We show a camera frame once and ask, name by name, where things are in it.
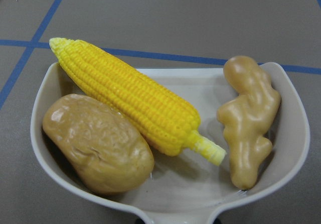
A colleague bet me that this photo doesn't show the beige dustpan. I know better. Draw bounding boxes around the beige dustpan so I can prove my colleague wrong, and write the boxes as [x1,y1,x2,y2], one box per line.
[30,62,310,223]

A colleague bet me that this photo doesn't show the toy ginger root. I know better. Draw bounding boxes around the toy ginger root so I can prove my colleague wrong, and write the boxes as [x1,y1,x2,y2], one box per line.
[217,56,281,190]

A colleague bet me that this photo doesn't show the toy potato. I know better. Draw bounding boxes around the toy potato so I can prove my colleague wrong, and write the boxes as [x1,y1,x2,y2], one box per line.
[42,94,154,195]

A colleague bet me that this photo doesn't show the yellow toy corn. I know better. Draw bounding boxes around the yellow toy corn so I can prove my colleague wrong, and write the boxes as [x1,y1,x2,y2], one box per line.
[49,37,226,165]

